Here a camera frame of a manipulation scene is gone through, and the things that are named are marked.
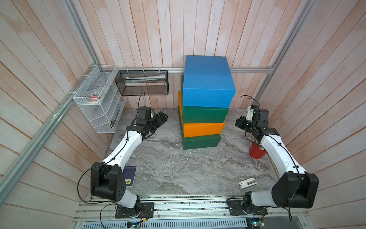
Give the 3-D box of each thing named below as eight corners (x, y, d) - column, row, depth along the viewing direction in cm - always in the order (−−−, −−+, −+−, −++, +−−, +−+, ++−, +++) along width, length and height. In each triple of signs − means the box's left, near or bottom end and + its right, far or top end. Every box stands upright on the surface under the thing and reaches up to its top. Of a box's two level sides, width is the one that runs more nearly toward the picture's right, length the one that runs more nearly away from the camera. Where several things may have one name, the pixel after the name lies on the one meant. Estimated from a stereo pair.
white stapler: (241, 189, 82) (242, 188, 80) (237, 182, 84) (239, 181, 82) (255, 184, 83) (257, 183, 81) (252, 178, 86) (253, 177, 84)
